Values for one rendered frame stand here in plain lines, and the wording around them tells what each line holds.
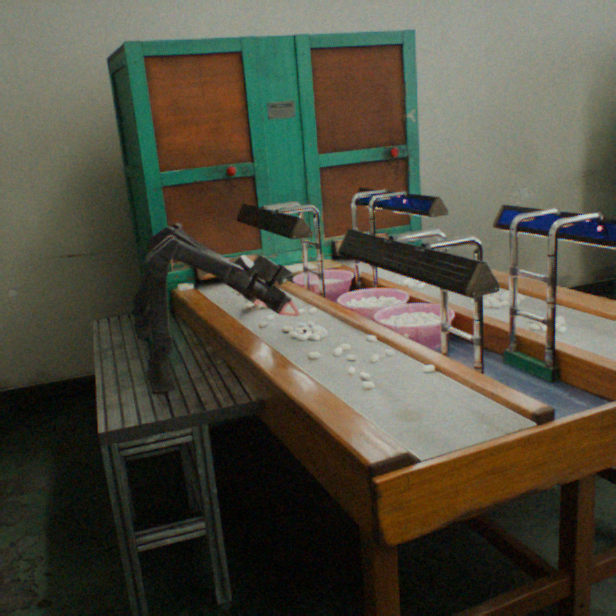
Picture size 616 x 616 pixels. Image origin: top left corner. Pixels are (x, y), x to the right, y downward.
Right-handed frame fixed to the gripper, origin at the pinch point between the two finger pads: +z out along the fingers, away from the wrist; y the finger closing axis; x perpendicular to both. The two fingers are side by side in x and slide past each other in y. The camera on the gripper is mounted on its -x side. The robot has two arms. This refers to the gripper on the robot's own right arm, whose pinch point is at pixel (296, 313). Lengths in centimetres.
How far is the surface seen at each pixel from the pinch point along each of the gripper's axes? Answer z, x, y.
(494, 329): 43, -28, -38
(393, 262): -12, -23, -55
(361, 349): 12.6, -0.8, -25.6
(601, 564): 71, 14, -88
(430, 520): 4, 23, -94
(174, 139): -47, -36, 90
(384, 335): 17.6, -8.4, -24.8
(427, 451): -2, 11, -89
